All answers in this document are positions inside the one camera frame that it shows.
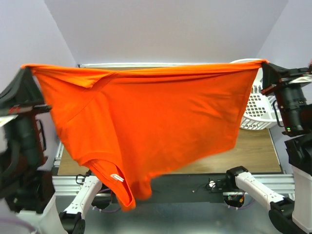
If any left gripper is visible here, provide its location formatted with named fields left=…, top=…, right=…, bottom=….
left=0, top=63, right=52, bottom=168

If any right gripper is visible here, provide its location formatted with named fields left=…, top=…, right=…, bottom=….
left=260, top=59, right=312, bottom=132

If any orange t-shirt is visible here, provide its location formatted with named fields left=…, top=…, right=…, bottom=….
left=28, top=59, right=262, bottom=211

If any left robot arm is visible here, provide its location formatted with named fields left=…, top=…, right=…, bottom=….
left=0, top=67, right=108, bottom=234

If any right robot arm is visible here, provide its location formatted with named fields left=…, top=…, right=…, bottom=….
left=224, top=62, right=312, bottom=234

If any white plastic laundry basket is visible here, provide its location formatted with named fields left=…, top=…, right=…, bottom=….
left=240, top=68, right=282, bottom=131

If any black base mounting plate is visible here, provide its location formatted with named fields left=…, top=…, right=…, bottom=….
left=94, top=172, right=254, bottom=205

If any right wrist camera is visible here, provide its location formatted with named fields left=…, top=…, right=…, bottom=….
left=281, top=61, right=312, bottom=86

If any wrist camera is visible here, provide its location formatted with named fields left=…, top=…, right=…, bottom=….
left=0, top=115, right=17, bottom=153
left=281, top=61, right=312, bottom=86

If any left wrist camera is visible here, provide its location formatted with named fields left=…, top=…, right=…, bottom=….
left=0, top=115, right=17, bottom=153

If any aluminium frame rail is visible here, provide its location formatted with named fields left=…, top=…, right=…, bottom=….
left=52, top=174, right=294, bottom=196

